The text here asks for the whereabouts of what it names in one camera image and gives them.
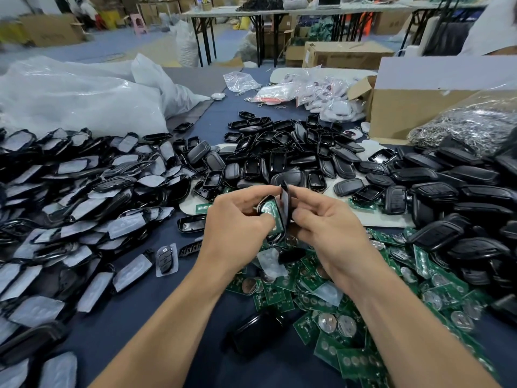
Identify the person's left hand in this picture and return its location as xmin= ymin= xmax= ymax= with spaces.
xmin=198 ymin=184 xmax=282 ymax=278

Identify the person's right hand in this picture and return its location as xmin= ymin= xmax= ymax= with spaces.
xmin=287 ymin=185 xmax=390 ymax=297

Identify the small green circuit board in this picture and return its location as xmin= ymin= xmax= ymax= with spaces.
xmin=260 ymin=202 xmax=284 ymax=233

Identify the film-covered black shell cover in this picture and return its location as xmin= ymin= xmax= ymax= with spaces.
xmin=277 ymin=180 xmax=292 ymax=227

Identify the pile of black shell halves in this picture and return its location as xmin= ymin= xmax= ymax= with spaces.
xmin=187 ymin=111 xmax=401 ymax=205

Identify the lone glossy black shell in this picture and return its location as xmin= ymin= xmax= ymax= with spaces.
xmin=225 ymin=311 xmax=285 ymax=358

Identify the pile of green circuit boards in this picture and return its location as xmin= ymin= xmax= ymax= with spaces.
xmin=194 ymin=199 xmax=506 ymax=388

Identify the pile of assembled black fobs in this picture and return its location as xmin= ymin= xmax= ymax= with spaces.
xmin=383 ymin=140 xmax=517 ymax=324

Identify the pile of shells with pads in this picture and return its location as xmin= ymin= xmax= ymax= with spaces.
xmin=0 ymin=125 xmax=199 ymax=388

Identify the person's right forearm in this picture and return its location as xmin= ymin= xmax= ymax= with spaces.
xmin=349 ymin=271 xmax=502 ymax=388

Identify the person's left forearm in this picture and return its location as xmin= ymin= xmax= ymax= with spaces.
xmin=89 ymin=266 xmax=235 ymax=388

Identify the black rubber button pad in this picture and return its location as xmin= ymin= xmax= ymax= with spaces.
xmin=277 ymin=248 xmax=308 ymax=264

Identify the small black button strip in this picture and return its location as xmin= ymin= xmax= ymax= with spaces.
xmin=179 ymin=240 xmax=205 ymax=258

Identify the clear plastic film piece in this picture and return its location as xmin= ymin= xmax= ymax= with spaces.
xmin=257 ymin=246 xmax=290 ymax=281

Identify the heap of clear parts bags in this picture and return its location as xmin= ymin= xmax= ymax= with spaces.
xmin=292 ymin=72 xmax=366 ymax=123

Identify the clear bag with red label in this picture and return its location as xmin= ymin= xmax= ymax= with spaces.
xmin=246 ymin=83 xmax=298 ymax=105

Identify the small crumpled clear plastic bag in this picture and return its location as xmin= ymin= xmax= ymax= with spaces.
xmin=223 ymin=71 xmax=263 ymax=94

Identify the large open cardboard box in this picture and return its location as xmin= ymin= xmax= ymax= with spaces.
xmin=347 ymin=56 xmax=517 ymax=146

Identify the clear bag of metal parts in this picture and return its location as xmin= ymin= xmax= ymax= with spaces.
xmin=408 ymin=93 xmax=517 ymax=158

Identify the brown cardboard box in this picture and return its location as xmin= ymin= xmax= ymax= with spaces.
xmin=303 ymin=40 xmax=395 ymax=71

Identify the white sack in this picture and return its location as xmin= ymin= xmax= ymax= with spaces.
xmin=172 ymin=18 xmax=200 ymax=68

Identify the large white plastic bag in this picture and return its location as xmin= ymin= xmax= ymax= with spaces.
xmin=0 ymin=54 xmax=213 ymax=138

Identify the pink plastic stool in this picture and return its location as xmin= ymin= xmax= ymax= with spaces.
xmin=130 ymin=13 xmax=149 ymax=36

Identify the heap of black parts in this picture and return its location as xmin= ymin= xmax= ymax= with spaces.
xmin=236 ymin=0 xmax=285 ymax=12

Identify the long white table top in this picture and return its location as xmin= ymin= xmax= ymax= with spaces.
xmin=184 ymin=4 xmax=486 ymax=17

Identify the tan cardboard box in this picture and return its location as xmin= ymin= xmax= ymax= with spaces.
xmin=20 ymin=13 xmax=86 ymax=47

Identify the black metal table frame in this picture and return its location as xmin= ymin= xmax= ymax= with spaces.
xmin=186 ymin=10 xmax=288 ymax=68

